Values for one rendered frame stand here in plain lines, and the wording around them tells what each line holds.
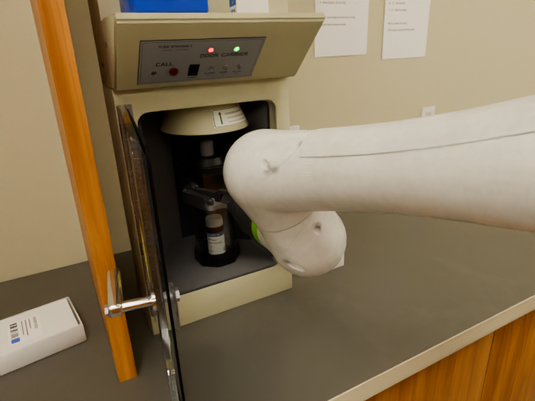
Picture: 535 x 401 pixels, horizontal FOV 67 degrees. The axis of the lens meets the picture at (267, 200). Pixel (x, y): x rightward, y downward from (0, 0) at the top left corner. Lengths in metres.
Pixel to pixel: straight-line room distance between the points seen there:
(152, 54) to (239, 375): 0.53
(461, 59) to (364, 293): 1.16
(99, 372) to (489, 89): 1.78
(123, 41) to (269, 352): 0.56
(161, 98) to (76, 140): 0.17
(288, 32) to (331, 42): 0.71
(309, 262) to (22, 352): 0.56
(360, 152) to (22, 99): 0.88
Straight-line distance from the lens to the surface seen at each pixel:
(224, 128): 0.77
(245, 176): 0.47
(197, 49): 0.64
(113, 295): 0.50
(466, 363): 1.04
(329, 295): 0.94
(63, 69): 0.59
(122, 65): 0.63
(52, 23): 0.59
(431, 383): 0.98
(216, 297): 0.87
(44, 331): 0.90
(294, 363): 0.77
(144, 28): 0.59
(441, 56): 1.75
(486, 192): 0.35
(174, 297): 0.49
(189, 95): 0.72
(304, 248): 0.53
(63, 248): 1.22
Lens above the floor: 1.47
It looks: 21 degrees down
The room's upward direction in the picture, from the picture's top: 2 degrees counter-clockwise
